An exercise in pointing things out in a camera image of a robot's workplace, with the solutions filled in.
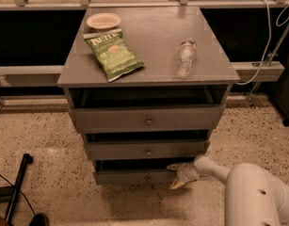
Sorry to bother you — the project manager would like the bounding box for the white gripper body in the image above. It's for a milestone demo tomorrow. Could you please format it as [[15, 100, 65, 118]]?
[[176, 162, 201, 184]]

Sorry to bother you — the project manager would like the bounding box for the grey bottom drawer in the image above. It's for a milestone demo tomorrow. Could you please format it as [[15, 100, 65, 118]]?
[[93, 157, 193, 186]]

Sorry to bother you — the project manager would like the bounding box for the grey drawer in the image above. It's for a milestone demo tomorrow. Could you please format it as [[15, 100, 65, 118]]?
[[69, 105, 224, 134], [93, 157, 193, 186], [84, 139, 210, 160]]

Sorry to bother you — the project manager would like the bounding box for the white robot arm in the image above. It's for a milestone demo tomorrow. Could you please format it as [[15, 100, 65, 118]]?
[[167, 155, 289, 226]]

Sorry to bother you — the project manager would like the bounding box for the grey middle drawer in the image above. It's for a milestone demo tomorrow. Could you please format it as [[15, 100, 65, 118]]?
[[84, 139, 210, 160]]

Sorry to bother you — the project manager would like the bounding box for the grey top drawer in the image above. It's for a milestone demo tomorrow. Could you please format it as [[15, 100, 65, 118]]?
[[69, 105, 224, 134]]

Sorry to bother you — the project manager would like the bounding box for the grey wooden drawer cabinet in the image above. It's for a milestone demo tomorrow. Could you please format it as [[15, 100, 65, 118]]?
[[57, 6, 241, 183]]

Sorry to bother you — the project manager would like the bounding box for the clear plastic water bottle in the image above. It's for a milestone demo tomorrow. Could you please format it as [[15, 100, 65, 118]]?
[[175, 38, 197, 77]]

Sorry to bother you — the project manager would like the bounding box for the dark cabinet at right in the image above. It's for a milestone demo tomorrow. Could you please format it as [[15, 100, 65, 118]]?
[[271, 56, 289, 126]]

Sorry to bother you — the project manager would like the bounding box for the green chip bag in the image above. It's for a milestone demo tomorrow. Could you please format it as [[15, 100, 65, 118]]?
[[83, 28, 144, 82]]

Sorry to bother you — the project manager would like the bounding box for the black round foot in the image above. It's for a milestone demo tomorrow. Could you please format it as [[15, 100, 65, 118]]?
[[29, 213, 49, 226]]

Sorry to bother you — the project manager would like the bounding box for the beige paper bowl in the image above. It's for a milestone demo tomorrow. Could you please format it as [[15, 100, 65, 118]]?
[[86, 12, 121, 31]]

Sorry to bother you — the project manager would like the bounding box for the black stand leg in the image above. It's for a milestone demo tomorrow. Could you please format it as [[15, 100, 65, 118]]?
[[0, 153, 33, 225]]

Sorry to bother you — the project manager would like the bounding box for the thin black cable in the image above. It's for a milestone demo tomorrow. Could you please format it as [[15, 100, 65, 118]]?
[[0, 169, 36, 216]]

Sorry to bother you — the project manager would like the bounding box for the metal railing frame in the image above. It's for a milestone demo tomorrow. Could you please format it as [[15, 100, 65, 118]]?
[[0, 0, 289, 115]]

